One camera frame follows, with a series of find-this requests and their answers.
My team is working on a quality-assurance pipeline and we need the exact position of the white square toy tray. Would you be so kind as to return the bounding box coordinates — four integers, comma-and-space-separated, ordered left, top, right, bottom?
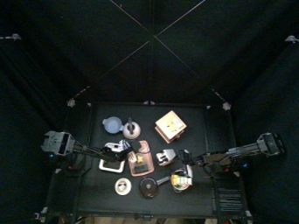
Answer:
97, 157, 126, 174

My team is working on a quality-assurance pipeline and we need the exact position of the pink rectangular tray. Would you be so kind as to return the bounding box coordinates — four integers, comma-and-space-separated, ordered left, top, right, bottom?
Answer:
126, 140, 154, 178

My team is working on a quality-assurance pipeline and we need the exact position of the silver toy toaster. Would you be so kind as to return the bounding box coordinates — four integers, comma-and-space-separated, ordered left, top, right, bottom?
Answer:
154, 149, 178, 167

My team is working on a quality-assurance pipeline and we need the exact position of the pink silver toy kettle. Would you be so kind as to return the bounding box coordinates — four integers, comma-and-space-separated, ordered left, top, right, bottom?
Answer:
121, 117, 142, 140

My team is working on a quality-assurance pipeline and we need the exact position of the colourful toy item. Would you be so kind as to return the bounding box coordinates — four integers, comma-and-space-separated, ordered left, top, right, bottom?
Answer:
169, 164, 194, 193

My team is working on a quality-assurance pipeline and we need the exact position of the wooden toy box with print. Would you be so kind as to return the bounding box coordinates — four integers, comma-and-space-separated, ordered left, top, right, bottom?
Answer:
153, 109, 188, 144

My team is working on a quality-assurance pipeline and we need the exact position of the small white round plate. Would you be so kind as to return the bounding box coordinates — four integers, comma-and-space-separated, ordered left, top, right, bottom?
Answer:
113, 177, 133, 197

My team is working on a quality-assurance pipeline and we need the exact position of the dark toy frying pan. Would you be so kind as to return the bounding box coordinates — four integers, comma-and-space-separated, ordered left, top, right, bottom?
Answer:
137, 175, 172, 199

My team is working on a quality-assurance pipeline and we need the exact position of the white printed label sticker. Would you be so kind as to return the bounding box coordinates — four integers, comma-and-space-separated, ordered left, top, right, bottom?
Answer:
217, 186, 242, 215

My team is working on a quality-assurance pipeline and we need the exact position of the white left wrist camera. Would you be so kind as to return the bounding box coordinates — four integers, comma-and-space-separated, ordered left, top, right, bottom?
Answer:
104, 142, 126, 153

